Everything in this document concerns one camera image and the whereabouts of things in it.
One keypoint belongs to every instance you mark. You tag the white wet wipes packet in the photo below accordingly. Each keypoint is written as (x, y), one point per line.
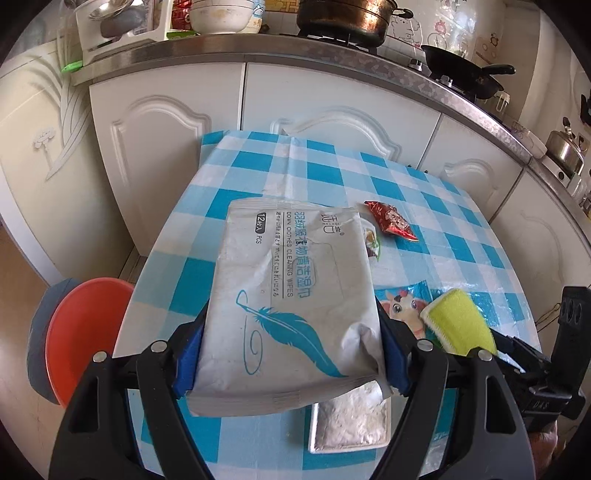
(286, 286)

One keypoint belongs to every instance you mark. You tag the blue cartoon cow wrapper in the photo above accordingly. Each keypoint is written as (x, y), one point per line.
(406, 309)

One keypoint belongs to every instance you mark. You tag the black gas stove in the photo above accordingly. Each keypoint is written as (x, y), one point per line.
(415, 64)

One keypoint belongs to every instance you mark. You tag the green plastic clip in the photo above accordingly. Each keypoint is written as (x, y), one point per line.
(71, 67)

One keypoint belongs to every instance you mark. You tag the white patterned bowl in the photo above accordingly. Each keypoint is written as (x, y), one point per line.
(526, 138)

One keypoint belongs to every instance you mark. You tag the green snack wrapper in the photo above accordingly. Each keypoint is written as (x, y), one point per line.
(373, 244)

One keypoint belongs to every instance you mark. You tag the blue white checked tablecloth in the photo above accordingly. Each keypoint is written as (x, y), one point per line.
(323, 184)

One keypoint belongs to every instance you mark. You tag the white plastic holder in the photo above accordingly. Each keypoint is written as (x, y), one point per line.
(502, 101)

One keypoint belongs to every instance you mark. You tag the person's right hand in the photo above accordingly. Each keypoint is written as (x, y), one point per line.
(545, 450)

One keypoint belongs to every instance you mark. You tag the steel steamer pot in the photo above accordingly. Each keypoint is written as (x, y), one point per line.
(341, 18)

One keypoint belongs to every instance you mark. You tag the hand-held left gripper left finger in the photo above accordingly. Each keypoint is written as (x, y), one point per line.
(187, 364)

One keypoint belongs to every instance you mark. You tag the white dish rack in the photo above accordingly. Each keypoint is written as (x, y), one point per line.
(152, 27)

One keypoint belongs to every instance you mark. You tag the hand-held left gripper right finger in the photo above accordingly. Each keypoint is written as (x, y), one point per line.
(392, 364)

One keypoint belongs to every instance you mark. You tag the red snack wrapper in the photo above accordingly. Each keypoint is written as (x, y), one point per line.
(392, 221)

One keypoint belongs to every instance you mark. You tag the grey round stool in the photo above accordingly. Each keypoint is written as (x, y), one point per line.
(39, 337)

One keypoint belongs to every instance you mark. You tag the yellow green sponge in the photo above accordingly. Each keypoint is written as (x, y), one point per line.
(457, 323)

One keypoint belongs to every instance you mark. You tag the black wok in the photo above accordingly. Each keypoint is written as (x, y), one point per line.
(461, 74)

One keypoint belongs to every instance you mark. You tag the white cabinet door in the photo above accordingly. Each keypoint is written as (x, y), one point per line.
(480, 157)
(323, 97)
(152, 138)
(545, 240)

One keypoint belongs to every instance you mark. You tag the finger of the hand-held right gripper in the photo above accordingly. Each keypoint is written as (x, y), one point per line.
(507, 342)
(515, 362)

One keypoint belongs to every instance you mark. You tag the large white bowl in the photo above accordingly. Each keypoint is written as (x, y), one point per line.
(221, 16)

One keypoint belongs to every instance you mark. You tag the steel kettle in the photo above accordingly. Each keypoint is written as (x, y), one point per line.
(565, 147)

